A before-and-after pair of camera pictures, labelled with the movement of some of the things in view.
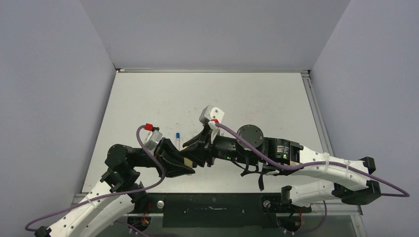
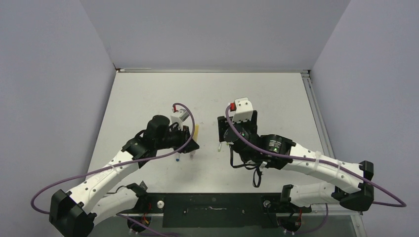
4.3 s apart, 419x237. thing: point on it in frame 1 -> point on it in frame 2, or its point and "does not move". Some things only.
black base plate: (216, 210) does not move
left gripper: (172, 160) -> (184, 135)
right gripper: (200, 149) -> (223, 122)
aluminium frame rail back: (193, 70) does not move
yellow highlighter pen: (188, 162) -> (196, 132)
